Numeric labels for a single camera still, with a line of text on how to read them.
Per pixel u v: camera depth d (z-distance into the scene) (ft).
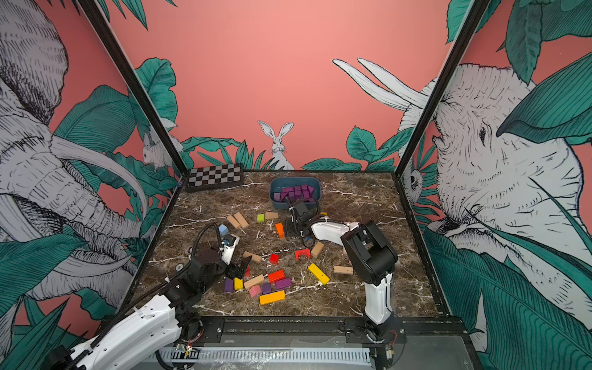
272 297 2.62
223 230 3.08
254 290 2.68
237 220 3.32
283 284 2.75
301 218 2.49
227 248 2.30
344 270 2.86
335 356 2.30
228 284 2.70
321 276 2.80
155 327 1.72
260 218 3.32
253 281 2.75
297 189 3.63
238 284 2.71
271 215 3.38
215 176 3.76
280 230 3.15
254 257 2.89
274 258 2.98
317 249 2.95
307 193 3.64
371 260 1.65
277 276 2.82
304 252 2.97
